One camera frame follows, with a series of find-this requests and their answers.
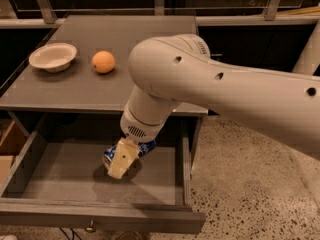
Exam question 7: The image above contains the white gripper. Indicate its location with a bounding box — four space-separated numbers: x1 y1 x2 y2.
107 108 168 180

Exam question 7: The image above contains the blue pepsi can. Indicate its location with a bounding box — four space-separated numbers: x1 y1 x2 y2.
103 140 156 170

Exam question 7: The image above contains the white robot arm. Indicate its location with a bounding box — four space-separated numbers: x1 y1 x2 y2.
104 34 320 179

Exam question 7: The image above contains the open grey top drawer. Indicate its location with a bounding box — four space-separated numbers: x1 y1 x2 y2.
0 114 205 234

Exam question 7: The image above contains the metal drawer knob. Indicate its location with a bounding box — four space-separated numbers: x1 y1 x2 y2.
85 220 96 233

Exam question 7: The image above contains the orange fruit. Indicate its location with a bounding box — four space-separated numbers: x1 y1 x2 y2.
92 51 115 74

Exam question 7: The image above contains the grey cabinet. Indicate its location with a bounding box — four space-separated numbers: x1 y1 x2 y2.
0 15 197 172

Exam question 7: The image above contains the white bowl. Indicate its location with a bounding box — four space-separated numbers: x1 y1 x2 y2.
29 43 77 73

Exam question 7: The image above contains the dark lower cabinet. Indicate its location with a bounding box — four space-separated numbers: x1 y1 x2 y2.
198 24 315 72

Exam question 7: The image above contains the metal railing frame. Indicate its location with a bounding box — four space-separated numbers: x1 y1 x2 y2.
1 0 320 26

